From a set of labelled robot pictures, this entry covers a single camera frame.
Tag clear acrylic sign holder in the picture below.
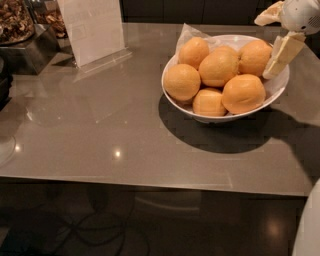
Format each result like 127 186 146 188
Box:
57 0 131 73

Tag dark metal tray stand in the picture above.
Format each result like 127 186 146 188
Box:
0 24 60 75

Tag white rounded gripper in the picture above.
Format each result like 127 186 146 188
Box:
254 0 320 79

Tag orange bottom middle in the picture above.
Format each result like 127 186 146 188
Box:
192 88 227 117

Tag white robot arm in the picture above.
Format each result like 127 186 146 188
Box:
254 0 320 256

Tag orange top left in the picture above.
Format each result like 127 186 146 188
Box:
178 37 210 69

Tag black cable under table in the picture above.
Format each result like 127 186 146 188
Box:
49 186 151 256

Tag bowl of mixed nuts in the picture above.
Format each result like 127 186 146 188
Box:
0 0 35 46

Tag clear plastic wrap in bowl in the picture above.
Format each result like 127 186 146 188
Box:
175 23 221 54

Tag orange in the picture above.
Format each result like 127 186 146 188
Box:
198 46 239 87
222 74 266 114
178 37 210 69
163 64 201 101
192 88 227 117
239 40 272 77

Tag black object left edge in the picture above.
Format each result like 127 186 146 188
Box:
0 56 13 110

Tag orange centre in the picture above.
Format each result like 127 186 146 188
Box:
198 46 239 87

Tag orange bottom right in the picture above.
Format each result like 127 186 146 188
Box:
222 74 266 114

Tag orange top right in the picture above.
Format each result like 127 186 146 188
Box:
239 40 272 77

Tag white ceramic bowl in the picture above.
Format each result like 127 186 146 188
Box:
162 35 290 123

